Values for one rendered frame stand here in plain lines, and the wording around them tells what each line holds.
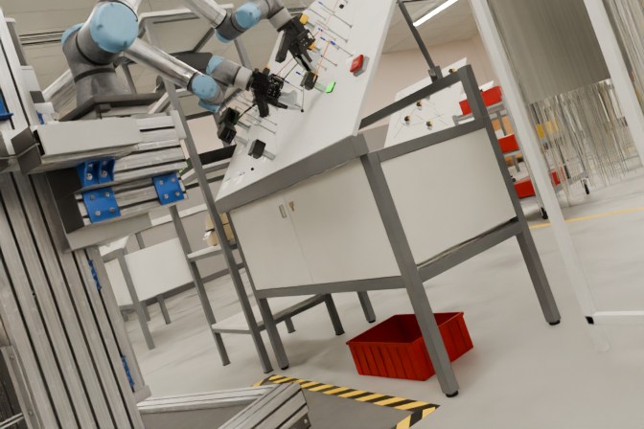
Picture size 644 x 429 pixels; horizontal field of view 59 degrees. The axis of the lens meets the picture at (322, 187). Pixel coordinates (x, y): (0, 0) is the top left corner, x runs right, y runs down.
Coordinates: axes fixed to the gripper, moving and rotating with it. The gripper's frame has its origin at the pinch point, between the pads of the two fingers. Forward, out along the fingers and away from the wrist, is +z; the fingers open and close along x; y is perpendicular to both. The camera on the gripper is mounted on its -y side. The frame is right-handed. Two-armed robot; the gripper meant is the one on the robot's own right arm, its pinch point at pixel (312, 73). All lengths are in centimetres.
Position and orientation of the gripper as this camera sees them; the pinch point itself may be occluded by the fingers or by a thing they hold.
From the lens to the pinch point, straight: 215.1
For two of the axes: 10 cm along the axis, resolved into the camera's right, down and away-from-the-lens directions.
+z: 5.8, 7.6, 3.0
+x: -4.3, -0.3, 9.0
